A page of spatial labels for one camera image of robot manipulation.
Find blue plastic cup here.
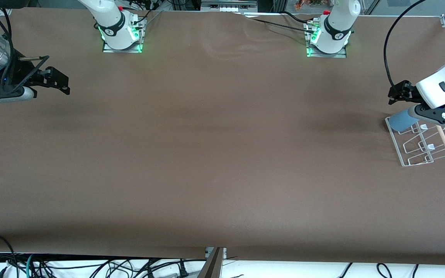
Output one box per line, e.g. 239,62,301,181
389,109,420,131

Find white power strip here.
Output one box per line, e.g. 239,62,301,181
201,0,258,12

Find brown table cover sheet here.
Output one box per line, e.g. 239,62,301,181
0,8,445,267

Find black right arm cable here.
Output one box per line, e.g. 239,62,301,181
0,8,50,97

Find white wire cup rack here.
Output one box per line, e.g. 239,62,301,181
385,116,445,167

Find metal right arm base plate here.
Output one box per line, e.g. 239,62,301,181
102,17,144,54

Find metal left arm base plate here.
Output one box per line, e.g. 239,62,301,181
306,21,348,59

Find black base power cable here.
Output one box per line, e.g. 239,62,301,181
240,12,318,35

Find teal floor cable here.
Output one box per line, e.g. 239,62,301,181
25,254,37,278

